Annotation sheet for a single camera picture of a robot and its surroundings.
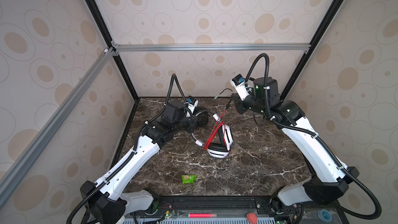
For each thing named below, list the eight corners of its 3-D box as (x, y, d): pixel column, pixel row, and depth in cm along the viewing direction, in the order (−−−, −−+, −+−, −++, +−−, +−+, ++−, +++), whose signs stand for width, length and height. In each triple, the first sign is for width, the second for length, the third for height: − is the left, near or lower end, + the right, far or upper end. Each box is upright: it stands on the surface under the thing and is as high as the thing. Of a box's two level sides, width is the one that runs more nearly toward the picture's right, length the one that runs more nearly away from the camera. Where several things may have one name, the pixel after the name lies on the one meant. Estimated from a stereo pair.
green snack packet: (181, 183, 82) (181, 182, 80) (182, 176, 85) (181, 174, 83) (197, 183, 82) (196, 182, 80) (197, 176, 85) (197, 175, 83)
